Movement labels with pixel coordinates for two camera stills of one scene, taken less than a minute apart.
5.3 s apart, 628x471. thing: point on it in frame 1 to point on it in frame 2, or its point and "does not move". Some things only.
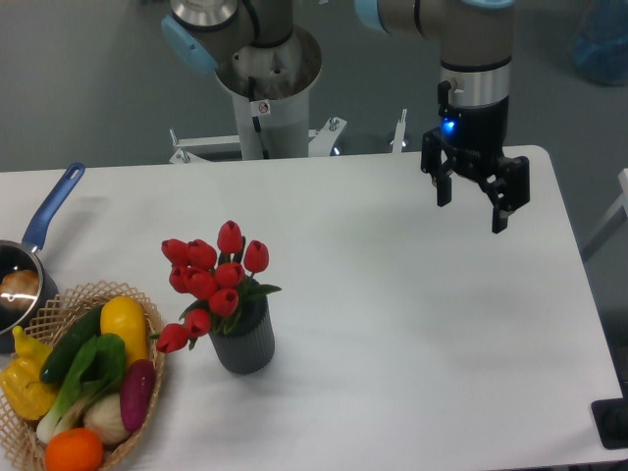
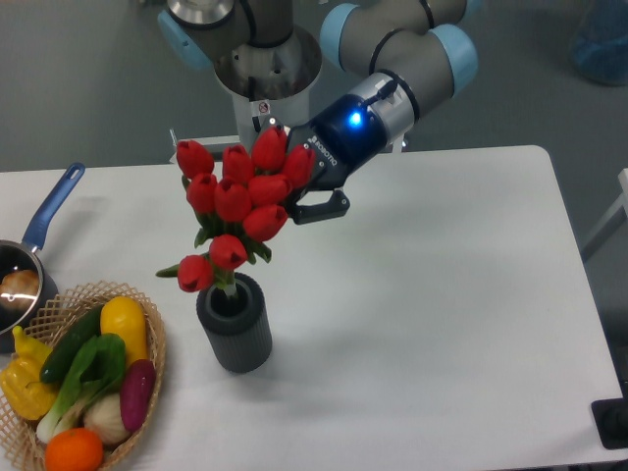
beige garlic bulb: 105,416 does not move
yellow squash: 127,318 does not move
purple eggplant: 136,389 does not move
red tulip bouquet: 220,285 to 241,203
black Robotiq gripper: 480,131 to 342,139
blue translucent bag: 601,46 does not move
